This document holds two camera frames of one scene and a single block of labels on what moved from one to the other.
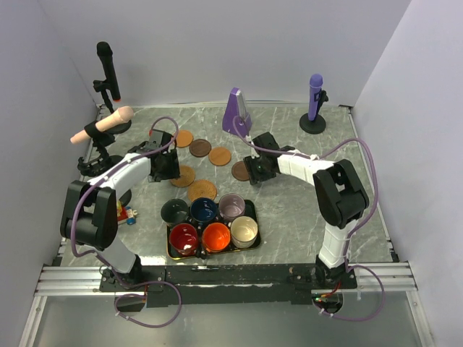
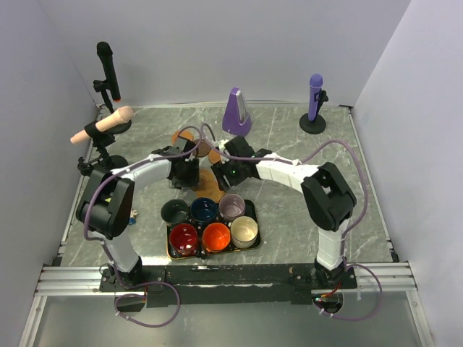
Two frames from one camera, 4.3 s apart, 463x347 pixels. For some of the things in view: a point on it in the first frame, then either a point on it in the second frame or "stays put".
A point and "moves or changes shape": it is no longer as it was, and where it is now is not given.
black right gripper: x=255 y=176 -> x=221 y=170
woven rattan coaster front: x=202 y=189 moves or changes shape
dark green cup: x=174 y=211 stays put
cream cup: x=244 y=230 stays put
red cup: x=183 y=238 stays put
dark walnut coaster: x=200 y=147 stays put
